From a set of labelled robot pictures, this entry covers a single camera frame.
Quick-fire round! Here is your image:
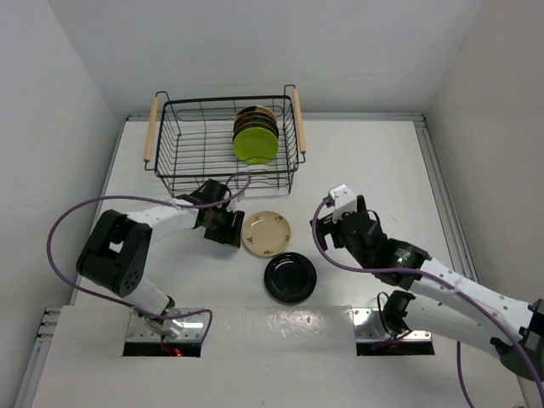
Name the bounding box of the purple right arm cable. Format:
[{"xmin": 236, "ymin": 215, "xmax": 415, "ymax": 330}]
[{"xmin": 310, "ymin": 197, "xmax": 544, "ymax": 408}]

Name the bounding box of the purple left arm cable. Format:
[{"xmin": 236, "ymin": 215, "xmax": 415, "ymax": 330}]
[{"xmin": 46, "ymin": 172, "xmax": 252, "ymax": 345}]

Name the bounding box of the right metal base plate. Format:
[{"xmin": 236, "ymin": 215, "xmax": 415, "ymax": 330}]
[{"xmin": 351, "ymin": 307, "xmax": 432, "ymax": 344}]

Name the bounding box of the left wooden rack handle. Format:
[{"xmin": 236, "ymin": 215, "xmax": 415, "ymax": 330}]
[{"xmin": 143, "ymin": 94, "xmax": 159, "ymax": 164}]

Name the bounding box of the blue floral celadon plate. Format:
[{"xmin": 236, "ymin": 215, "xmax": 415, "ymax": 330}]
[{"xmin": 234, "ymin": 121, "xmax": 279, "ymax": 133}]

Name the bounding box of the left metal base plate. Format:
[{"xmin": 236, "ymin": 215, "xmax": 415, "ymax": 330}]
[{"xmin": 126, "ymin": 310, "xmax": 208, "ymax": 343}]

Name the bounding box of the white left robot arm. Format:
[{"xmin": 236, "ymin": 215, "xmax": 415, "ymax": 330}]
[{"xmin": 76, "ymin": 179, "xmax": 245, "ymax": 320}]

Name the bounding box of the wooden rack handle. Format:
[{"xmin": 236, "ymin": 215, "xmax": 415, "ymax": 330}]
[
  {"xmin": 292, "ymin": 87, "xmax": 307, "ymax": 156},
  {"xmin": 143, "ymin": 94, "xmax": 159, "ymax": 164}
]

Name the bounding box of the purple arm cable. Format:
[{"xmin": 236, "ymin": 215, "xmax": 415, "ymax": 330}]
[
  {"xmin": 310, "ymin": 197, "xmax": 544, "ymax": 408},
  {"xmin": 46, "ymin": 172, "xmax": 252, "ymax": 345}
]

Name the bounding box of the right wooden rack handle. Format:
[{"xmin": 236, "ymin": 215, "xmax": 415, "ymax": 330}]
[{"xmin": 292, "ymin": 87, "xmax": 307, "ymax": 156}]

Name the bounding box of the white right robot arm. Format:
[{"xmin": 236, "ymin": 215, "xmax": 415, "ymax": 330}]
[{"xmin": 309, "ymin": 186, "xmax": 543, "ymax": 382}]

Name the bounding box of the black glossy plate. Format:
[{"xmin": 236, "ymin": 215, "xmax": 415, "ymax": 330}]
[{"xmin": 263, "ymin": 252, "xmax": 317, "ymax": 306}]

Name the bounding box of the beige plate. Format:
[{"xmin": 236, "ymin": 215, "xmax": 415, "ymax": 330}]
[{"xmin": 241, "ymin": 211, "xmax": 292, "ymax": 258}]

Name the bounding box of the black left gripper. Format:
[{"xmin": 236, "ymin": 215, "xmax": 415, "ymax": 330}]
[{"xmin": 204, "ymin": 205, "xmax": 245, "ymax": 247}]

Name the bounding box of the black wire dish rack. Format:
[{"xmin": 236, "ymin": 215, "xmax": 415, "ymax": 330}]
[{"xmin": 144, "ymin": 84, "xmax": 306, "ymax": 196}]

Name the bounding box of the metal base plate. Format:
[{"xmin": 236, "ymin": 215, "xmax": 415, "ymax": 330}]
[
  {"xmin": 351, "ymin": 307, "xmax": 432, "ymax": 344},
  {"xmin": 126, "ymin": 310, "xmax": 208, "ymax": 343}
]

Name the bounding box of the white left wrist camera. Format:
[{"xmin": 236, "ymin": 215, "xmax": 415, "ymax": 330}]
[{"xmin": 225, "ymin": 199, "xmax": 238, "ymax": 213}]

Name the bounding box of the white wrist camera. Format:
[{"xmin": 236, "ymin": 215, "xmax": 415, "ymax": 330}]
[
  {"xmin": 327, "ymin": 184, "xmax": 357, "ymax": 223},
  {"xmin": 225, "ymin": 199, "xmax": 238, "ymax": 213}
]

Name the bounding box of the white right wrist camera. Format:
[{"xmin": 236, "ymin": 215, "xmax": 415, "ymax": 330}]
[{"xmin": 327, "ymin": 184, "xmax": 357, "ymax": 223}]

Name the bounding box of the brown yellow patterned plate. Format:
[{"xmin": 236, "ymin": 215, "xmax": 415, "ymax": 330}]
[
  {"xmin": 234, "ymin": 113, "xmax": 277, "ymax": 126},
  {"xmin": 235, "ymin": 105, "xmax": 276, "ymax": 120}
]

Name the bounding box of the lime green plate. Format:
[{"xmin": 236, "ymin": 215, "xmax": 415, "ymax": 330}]
[{"xmin": 233, "ymin": 127, "xmax": 279, "ymax": 164}]

